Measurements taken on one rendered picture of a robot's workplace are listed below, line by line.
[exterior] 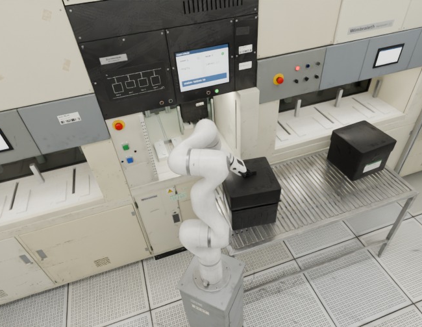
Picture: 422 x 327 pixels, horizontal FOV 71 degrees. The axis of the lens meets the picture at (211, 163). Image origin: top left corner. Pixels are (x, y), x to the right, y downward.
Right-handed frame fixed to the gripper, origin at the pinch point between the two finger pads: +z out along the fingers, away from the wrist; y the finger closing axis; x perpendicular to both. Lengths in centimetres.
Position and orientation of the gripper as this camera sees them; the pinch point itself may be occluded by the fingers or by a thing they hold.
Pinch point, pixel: (247, 172)
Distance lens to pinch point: 166.7
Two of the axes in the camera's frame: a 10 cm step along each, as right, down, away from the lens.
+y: -1.8, -6.4, 7.5
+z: 7.4, 4.2, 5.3
